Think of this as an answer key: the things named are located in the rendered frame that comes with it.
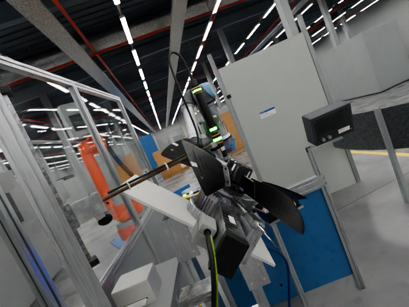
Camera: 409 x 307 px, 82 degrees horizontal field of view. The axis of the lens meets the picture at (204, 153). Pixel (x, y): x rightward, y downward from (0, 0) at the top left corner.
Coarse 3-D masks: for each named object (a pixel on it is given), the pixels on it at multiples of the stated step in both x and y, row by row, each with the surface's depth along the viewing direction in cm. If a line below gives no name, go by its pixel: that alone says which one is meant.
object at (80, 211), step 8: (96, 192) 78; (80, 200) 75; (88, 200) 76; (96, 200) 78; (72, 208) 74; (80, 208) 75; (88, 208) 76; (96, 208) 77; (104, 208) 79; (72, 216) 75; (80, 216) 75; (88, 216) 76; (80, 224) 74
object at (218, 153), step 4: (212, 144) 109; (216, 144) 110; (212, 148) 109; (216, 148) 109; (216, 152) 111; (220, 152) 111; (216, 156) 112; (220, 156) 110; (228, 156) 111; (224, 160) 111
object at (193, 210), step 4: (192, 196) 110; (196, 196) 113; (192, 200) 104; (188, 204) 104; (192, 204) 100; (188, 208) 102; (192, 208) 99; (196, 208) 97; (192, 212) 98; (196, 212) 97; (200, 212) 96; (196, 216) 96; (200, 216) 95
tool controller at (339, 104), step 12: (324, 108) 146; (336, 108) 140; (348, 108) 141; (312, 120) 141; (324, 120) 141; (336, 120) 142; (348, 120) 143; (312, 132) 145; (324, 132) 144; (336, 132) 145; (348, 132) 146
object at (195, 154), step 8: (184, 144) 81; (192, 144) 85; (192, 152) 81; (200, 152) 86; (192, 160) 78; (200, 160) 82; (208, 160) 87; (216, 160) 93; (192, 168) 75; (200, 168) 79; (208, 168) 84; (216, 168) 89; (208, 176) 82; (216, 176) 88; (200, 184) 73; (208, 184) 79; (216, 184) 85; (224, 184) 93; (208, 192) 76
